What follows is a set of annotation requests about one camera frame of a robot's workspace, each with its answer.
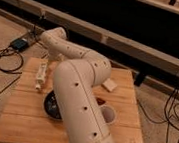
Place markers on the black bowl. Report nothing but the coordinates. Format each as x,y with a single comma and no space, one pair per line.
51,106

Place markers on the white tube bottle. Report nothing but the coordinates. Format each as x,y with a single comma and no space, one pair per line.
41,75

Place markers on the wooden rail beam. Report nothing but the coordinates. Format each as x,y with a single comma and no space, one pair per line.
137,50

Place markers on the black power adapter box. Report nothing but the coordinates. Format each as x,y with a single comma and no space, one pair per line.
19,44

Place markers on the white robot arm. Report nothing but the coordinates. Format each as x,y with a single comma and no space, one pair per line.
73,81

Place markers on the dark red small object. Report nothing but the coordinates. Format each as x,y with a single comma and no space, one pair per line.
100,101

